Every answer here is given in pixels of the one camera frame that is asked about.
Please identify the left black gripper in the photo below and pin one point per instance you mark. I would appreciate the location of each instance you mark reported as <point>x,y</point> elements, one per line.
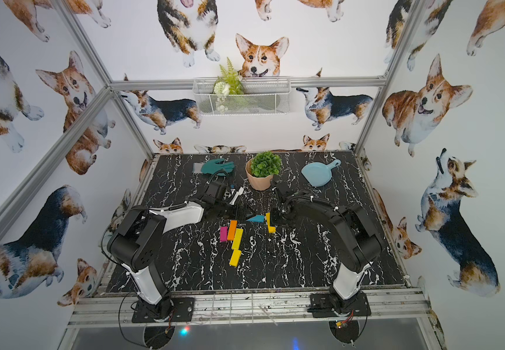
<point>229,208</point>

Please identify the orange building block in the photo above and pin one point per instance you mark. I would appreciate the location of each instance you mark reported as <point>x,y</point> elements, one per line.
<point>232,230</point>

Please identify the yellow long block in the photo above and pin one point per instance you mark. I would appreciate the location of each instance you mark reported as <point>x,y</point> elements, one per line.
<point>270,227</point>
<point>237,238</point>

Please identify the teal building block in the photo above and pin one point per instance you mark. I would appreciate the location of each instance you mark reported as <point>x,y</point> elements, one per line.
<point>257,219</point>

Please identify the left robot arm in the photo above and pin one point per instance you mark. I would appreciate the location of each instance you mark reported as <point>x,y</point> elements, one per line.
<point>135,243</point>

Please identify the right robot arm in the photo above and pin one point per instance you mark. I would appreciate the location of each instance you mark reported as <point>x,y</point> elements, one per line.
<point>356,239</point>

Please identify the magenta building block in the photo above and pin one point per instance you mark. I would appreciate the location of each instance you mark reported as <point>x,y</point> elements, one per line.
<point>224,233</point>

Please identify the teal work glove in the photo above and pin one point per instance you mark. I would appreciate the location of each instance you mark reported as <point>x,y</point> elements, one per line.
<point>214,166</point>

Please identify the teal dustpan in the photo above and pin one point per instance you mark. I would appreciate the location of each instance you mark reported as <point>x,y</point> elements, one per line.
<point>319,174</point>

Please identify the potted green plant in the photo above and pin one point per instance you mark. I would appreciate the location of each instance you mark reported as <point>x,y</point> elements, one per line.
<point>262,168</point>

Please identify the yellow short block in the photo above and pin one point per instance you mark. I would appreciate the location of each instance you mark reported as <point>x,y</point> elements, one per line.
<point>234,261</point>

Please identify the fern and white flower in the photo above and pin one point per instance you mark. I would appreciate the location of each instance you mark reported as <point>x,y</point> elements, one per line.
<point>228,89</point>

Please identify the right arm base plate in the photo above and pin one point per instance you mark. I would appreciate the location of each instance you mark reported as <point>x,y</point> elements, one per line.
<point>325,305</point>

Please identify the white wire basket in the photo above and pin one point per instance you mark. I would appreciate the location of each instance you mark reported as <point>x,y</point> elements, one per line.
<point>254,96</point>

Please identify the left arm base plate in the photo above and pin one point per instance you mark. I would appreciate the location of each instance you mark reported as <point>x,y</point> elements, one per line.
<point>169,309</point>

